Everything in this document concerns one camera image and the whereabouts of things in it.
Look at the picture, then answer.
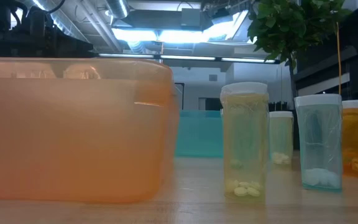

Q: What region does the tall yellow medicine bottle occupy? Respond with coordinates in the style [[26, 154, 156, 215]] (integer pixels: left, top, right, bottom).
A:
[[219, 82, 270, 202]]

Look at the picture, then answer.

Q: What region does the translucent teal plastic bin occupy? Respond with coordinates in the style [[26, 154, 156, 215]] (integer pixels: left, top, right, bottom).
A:
[[175, 109, 224, 159]]

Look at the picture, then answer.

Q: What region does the white-capped medicine bottle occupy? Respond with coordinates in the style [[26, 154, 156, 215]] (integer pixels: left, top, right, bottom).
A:
[[63, 63, 101, 80]]

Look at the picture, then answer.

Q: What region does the translucent orange plastic bin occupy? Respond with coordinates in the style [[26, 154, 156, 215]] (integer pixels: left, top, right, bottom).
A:
[[0, 57, 180, 205]]

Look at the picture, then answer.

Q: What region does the teal medicine bottle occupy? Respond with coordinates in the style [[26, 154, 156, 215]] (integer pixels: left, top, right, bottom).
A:
[[293, 93, 343, 192]]

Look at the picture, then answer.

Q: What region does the long LED light strip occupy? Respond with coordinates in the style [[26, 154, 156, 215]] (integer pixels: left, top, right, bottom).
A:
[[98, 52, 276, 65]]

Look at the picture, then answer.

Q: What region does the bright ceiling light panel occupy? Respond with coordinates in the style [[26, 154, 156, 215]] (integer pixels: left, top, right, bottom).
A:
[[110, 9, 251, 44]]

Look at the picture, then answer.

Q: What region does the grey ceiling box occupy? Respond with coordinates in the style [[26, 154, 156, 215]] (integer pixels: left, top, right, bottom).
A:
[[180, 7, 202, 28]]

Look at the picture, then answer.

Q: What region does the green leafy plant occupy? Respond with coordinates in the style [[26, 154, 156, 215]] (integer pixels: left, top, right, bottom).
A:
[[247, 0, 354, 97]]

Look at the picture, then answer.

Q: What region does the thin yellow pole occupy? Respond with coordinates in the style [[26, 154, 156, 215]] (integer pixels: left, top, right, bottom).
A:
[[336, 21, 342, 95]]

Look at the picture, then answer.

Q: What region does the silver ceiling duct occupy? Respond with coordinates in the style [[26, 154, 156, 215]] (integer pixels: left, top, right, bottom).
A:
[[17, 0, 90, 43], [106, 0, 130, 19]]

